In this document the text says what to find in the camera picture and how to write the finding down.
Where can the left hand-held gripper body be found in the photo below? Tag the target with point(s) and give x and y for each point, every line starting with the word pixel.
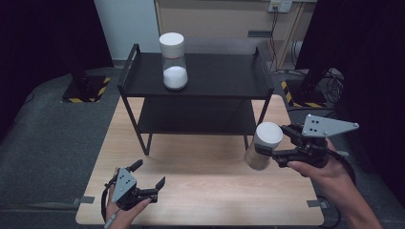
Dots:
pixel 125 187

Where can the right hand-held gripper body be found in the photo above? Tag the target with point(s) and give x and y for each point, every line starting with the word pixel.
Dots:
pixel 313 140

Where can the jar of tan powder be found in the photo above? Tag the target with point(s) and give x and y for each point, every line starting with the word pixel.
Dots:
pixel 262 146

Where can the black metal two-tier shelf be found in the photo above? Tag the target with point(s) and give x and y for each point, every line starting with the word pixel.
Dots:
pixel 216 79

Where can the jar of white powder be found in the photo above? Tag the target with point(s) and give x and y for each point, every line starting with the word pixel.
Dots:
pixel 174 63

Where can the person's left hand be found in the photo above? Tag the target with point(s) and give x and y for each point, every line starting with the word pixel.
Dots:
pixel 124 216

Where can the person's right hand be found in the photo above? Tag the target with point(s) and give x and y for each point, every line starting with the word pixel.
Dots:
pixel 324 171

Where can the black stand with striped base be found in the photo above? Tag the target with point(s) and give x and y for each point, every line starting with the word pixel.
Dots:
pixel 86 89
pixel 305 92

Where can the grey tape piece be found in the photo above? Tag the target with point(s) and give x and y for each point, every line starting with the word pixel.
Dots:
pixel 83 200
pixel 316 203

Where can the dark curtain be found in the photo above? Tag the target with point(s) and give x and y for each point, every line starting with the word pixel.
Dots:
pixel 44 47
pixel 375 63

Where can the light wooden cabinet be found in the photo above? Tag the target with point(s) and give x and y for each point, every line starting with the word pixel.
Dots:
pixel 223 22

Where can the white wall outlet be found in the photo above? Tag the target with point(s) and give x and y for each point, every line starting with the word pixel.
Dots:
pixel 280 5

